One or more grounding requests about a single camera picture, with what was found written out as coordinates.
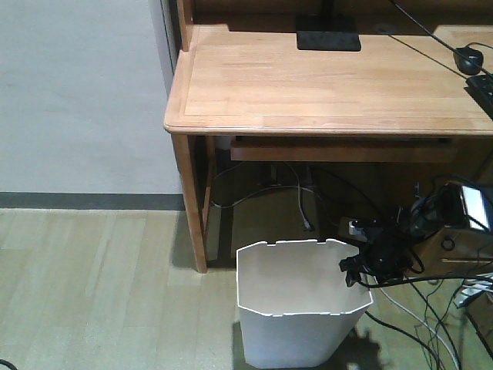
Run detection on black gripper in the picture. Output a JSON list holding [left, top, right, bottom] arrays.
[[339, 220, 413, 288]]

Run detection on white plastic trash bin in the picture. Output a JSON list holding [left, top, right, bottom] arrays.
[[236, 239, 373, 368]]

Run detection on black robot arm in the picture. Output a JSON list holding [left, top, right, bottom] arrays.
[[339, 181, 492, 288]]

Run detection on grey power strip under desk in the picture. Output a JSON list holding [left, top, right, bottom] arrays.
[[338, 217, 367, 242]]

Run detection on wooden keyboard tray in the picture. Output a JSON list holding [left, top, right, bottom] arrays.
[[230, 136, 458, 163]]

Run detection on black keyboard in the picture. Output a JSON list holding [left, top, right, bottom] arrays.
[[465, 75, 493, 118]]

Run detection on wooden desk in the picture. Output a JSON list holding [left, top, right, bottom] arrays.
[[164, 1, 492, 273]]

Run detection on black monitor stand base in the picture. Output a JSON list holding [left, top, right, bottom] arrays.
[[295, 0, 363, 52]]

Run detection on black computer mouse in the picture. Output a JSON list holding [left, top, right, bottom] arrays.
[[454, 45, 484, 76]]

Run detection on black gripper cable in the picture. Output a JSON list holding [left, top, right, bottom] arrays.
[[357, 269, 493, 289]]

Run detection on white cable on floor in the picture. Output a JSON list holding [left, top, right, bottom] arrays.
[[375, 287, 461, 370]]

